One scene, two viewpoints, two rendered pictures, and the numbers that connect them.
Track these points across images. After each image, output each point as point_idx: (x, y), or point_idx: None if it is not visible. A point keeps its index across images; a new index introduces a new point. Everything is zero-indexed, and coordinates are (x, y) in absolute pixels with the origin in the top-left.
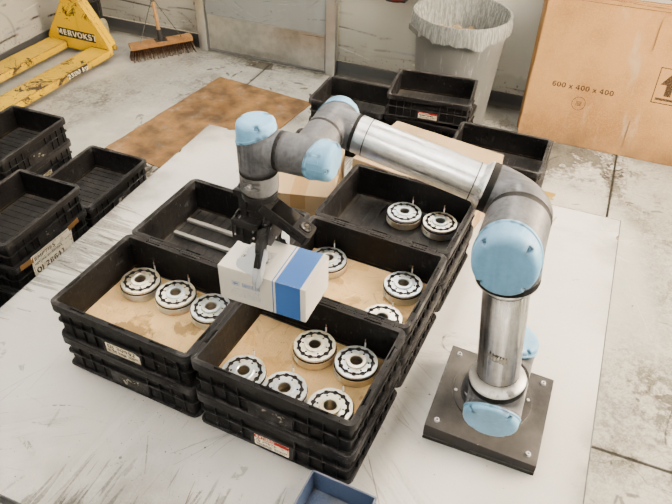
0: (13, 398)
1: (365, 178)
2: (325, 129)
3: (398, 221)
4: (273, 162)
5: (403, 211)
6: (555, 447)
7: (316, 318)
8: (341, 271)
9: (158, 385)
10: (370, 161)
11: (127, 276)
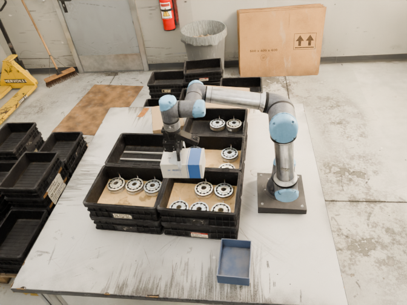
0: (76, 252)
1: None
2: (195, 95)
3: (216, 127)
4: (179, 114)
5: (216, 123)
6: (311, 200)
7: None
8: None
9: (142, 225)
10: None
11: (109, 183)
